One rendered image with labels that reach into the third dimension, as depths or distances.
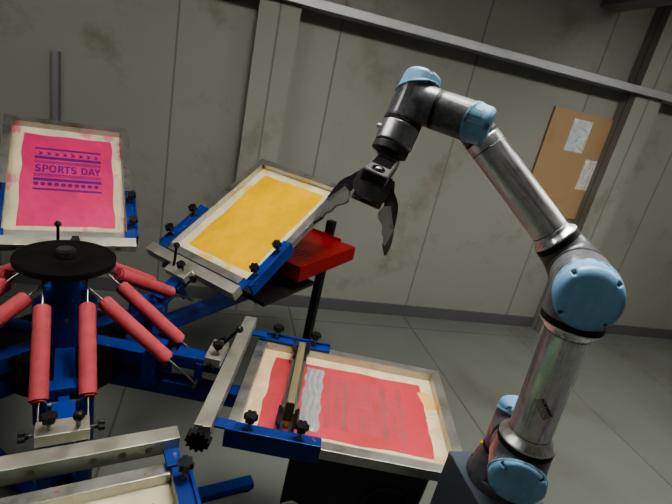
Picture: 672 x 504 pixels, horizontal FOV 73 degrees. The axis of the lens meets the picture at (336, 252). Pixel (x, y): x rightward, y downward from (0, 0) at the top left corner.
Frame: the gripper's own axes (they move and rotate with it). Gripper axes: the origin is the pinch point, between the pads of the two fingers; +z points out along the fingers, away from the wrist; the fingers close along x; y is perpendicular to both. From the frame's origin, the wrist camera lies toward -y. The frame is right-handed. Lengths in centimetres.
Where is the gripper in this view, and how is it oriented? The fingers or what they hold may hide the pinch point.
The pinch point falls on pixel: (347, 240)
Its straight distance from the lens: 86.5
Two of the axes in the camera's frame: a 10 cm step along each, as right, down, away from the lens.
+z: -4.1, 9.1, 0.0
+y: 1.1, 0.5, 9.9
